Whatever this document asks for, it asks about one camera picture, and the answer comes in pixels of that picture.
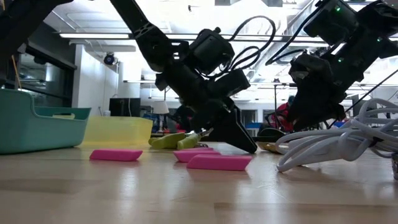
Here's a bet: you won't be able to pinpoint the long overhead light bar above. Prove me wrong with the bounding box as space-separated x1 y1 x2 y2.
57 32 398 44

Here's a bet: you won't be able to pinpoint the black ceiling spotlight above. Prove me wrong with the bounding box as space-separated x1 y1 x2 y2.
103 52 116 66

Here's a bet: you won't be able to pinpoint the teal plastic bin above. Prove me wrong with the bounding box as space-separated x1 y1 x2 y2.
0 89 91 156

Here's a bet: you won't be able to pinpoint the yellow translucent plastic bin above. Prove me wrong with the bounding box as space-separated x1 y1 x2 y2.
81 116 154 147

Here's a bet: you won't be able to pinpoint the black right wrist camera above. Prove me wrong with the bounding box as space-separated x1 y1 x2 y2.
289 53 326 82

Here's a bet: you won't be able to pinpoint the white coiled power cable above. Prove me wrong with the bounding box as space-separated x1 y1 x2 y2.
275 98 398 173

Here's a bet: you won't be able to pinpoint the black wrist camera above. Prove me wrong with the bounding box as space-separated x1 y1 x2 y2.
289 53 326 82
214 68 251 98

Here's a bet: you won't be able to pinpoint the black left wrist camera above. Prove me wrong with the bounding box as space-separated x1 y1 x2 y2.
214 68 251 98

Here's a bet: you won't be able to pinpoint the person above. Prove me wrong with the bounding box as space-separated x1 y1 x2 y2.
270 95 296 133
174 105 200 133

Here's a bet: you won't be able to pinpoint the white table lamp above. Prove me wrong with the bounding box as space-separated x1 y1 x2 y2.
152 101 170 133

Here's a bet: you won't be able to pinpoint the yellow hanging cable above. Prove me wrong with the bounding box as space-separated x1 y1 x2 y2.
11 55 22 91

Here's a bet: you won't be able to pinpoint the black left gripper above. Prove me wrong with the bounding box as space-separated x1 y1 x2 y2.
155 58 258 154

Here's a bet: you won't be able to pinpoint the black monitor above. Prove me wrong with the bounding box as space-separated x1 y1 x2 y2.
109 98 141 118

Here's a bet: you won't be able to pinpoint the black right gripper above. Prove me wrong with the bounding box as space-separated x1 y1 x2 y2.
285 49 368 133

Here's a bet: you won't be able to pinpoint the green-handled pliers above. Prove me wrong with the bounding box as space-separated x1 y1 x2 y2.
148 127 215 150

